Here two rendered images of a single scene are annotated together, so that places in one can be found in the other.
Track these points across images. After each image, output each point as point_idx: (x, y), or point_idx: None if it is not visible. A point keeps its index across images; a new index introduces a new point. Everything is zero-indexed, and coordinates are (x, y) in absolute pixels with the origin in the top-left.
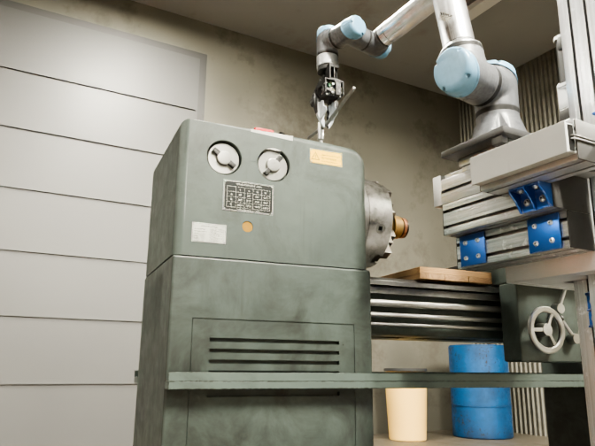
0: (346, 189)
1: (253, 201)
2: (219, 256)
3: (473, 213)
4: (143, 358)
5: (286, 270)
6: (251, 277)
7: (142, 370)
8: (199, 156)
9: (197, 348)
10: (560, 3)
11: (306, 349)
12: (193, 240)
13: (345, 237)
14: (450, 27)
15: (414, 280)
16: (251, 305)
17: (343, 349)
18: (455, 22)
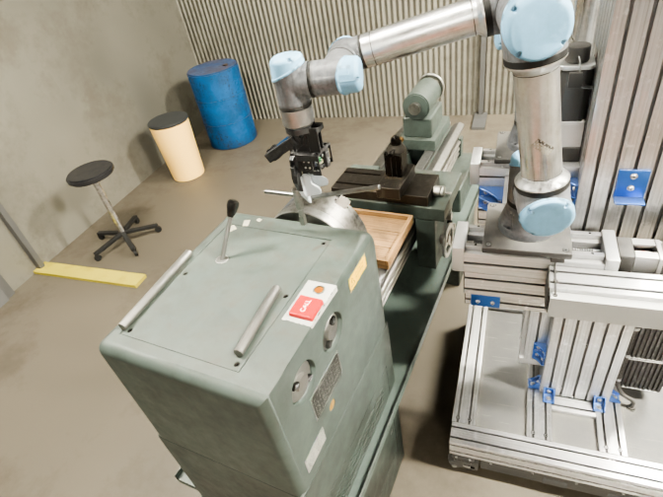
0: (371, 281)
1: (331, 382)
2: (325, 451)
3: (503, 288)
4: (215, 492)
5: (356, 392)
6: (342, 430)
7: (213, 494)
8: (289, 412)
9: None
10: (608, 61)
11: (372, 416)
12: (310, 470)
13: (376, 319)
14: (549, 164)
15: (381, 269)
16: (347, 443)
17: (384, 387)
18: (555, 157)
